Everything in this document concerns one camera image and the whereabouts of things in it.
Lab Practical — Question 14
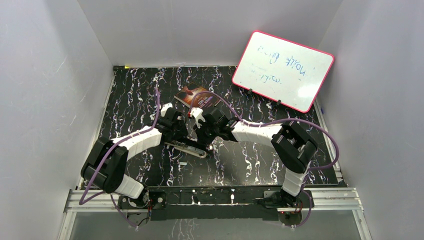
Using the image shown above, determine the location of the dark paperback book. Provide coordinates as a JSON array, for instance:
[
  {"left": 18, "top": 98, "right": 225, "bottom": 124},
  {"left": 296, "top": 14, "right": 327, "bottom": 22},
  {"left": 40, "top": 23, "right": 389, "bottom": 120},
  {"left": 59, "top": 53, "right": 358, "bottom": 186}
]
[{"left": 174, "top": 82, "right": 221, "bottom": 109}]

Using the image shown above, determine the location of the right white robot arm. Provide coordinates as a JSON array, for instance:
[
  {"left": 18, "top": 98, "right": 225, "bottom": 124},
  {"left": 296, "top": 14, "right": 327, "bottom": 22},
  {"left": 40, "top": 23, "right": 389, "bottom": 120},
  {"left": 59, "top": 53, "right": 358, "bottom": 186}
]
[{"left": 188, "top": 107, "right": 318, "bottom": 208}]

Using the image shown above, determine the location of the black stapler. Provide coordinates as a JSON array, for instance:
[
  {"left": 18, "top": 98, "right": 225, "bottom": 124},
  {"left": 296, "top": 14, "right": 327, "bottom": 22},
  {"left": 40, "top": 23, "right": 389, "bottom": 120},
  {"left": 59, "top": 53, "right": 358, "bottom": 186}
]
[{"left": 184, "top": 136, "right": 214, "bottom": 152}]

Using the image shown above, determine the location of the purple cable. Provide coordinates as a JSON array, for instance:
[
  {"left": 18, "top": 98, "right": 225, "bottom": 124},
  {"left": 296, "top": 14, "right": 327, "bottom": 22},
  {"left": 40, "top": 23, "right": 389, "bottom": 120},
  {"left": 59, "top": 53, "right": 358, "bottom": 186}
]
[
  {"left": 187, "top": 90, "right": 340, "bottom": 229},
  {"left": 78, "top": 87, "right": 163, "bottom": 229}
]

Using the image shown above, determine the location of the pink framed whiteboard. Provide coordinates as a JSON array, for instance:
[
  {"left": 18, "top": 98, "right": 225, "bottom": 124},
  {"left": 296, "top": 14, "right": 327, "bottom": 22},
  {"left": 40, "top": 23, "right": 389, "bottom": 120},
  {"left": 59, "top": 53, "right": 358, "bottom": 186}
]
[{"left": 232, "top": 31, "right": 335, "bottom": 113}]

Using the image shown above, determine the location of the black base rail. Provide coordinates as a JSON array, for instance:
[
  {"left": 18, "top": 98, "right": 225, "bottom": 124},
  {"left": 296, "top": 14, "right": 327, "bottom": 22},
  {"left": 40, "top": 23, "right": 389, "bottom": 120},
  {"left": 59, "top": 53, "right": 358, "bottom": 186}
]
[{"left": 118, "top": 185, "right": 315, "bottom": 223}]

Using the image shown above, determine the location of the beige stapler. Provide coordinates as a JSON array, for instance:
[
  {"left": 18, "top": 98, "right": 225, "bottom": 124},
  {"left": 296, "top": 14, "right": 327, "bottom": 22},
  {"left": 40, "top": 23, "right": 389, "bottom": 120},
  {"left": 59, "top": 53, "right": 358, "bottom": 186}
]
[{"left": 165, "top": 140, "right": 207, "bottom": 159}]

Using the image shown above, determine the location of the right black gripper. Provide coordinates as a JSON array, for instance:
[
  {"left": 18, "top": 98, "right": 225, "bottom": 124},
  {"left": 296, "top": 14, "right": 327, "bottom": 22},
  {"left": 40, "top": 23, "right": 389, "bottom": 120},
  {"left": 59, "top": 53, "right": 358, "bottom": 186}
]
[{"left": 193, "top": 118, "right": 219, "bottom": 146}]

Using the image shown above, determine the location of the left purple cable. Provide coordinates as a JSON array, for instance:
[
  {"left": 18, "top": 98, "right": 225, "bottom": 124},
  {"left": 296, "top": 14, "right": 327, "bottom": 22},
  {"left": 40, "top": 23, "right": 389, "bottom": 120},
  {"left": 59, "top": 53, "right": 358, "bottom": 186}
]
[{"left": 78, "top": 87, "right": 163, "bottom": 229}]

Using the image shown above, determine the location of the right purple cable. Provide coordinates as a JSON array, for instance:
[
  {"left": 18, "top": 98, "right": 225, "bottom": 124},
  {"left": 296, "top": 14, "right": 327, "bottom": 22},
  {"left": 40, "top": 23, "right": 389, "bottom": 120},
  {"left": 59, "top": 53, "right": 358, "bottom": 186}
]
[{"left": 187, "top": 90, "right": 340, "bottom": 229}]

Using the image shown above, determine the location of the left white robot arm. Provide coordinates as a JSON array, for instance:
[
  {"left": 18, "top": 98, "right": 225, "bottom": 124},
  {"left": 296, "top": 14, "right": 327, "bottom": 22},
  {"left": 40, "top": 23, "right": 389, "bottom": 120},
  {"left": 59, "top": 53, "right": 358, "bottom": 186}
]
[{"left": 81, "top": 105, "right": 188, "bottom": 208}]

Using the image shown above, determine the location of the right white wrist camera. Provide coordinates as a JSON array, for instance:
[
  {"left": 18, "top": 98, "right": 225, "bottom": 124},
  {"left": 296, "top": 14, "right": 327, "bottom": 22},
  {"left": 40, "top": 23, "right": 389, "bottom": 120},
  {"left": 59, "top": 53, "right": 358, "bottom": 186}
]
[{"left": 188, "top": 107, "right": 206, "bottom": 129}]

